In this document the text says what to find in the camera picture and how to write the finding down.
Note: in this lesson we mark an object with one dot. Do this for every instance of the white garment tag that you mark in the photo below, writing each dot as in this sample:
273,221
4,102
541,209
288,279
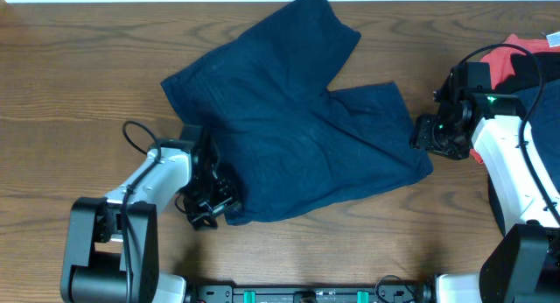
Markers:
553,39

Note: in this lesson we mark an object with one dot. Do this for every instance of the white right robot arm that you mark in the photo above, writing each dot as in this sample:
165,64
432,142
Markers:
471,118

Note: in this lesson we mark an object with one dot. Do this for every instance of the black garment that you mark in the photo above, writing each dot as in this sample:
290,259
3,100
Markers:
525,74

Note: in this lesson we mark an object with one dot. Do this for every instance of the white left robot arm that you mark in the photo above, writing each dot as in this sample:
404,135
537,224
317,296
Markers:
111,250

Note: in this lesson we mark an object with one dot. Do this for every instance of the red garment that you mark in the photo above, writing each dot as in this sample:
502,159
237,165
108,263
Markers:
500,67

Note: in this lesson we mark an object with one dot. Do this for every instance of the blue folded garment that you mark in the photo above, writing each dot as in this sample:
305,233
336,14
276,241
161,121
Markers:
545,129

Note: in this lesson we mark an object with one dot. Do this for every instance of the dark blue shorts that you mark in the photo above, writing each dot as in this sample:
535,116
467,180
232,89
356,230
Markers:
294,144

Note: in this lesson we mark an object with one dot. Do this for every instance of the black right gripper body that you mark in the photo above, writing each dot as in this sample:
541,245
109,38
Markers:
437,137

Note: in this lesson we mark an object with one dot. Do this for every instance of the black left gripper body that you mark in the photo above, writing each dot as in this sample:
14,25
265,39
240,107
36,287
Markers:
217,197

